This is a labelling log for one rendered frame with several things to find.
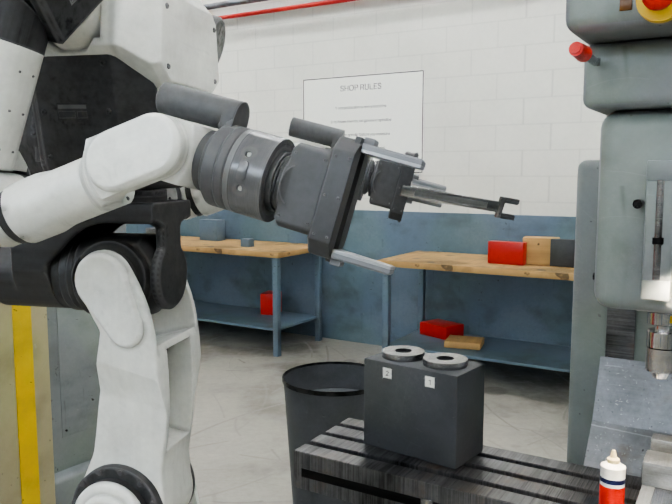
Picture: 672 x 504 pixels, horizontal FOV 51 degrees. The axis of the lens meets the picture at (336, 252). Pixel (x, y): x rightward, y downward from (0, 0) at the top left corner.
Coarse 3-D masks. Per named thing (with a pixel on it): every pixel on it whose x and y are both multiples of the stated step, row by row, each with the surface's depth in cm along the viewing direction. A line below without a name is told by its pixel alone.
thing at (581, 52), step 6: (576, 42) 96; (570, 48) 96; (576, 48) 96; (582, 48) 96; (588, 48) 98; (576, 54) 96; (582, 54) 96; (588, 54) 98; (582, 60) 99; (588, 60) 103; (594, 60) 104
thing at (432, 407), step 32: (384, 352) 147; (416, 352) 147; (384, 384) 145; (416, 384) 140; (448, 384) 135; (480, 384) 142; (384, 416) 145; (416, 416) 141; (448, 416) 136; (480, 416) 143; (384, 448) 146; (416, 448) 141; (448, 448) 137; (480, 448) 144
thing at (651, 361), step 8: (648, 336) 118; (648, 344) 118; (656, 344) 117; (664, 344) 116; (648, 352) 118; (656, 352) 117; (664, 352) 116; (648, 360) 118; (656, 360) 117; (664, 360) 116; (648, 368) 118; (656, 368) 117; (664, 368) 117
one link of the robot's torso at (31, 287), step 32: (96, 224) 100; (160, 224) 101; (0, 256) 105; (32, 256) 102; (64, 256) 103; (160, 256) 101; (0, 288) 106; (32, 288) 104; (64, 288) 103; (160, 288) 101
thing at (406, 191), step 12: (408, 192) 120; (420, 192) 121; (432, 192) 121; (444, 192) 122; (456, 204) 124; (468, 204) 125; (480, 204) 126; (492, 204) 127; (504, 204) 128; (516, 204) 129; (504, 216) 129
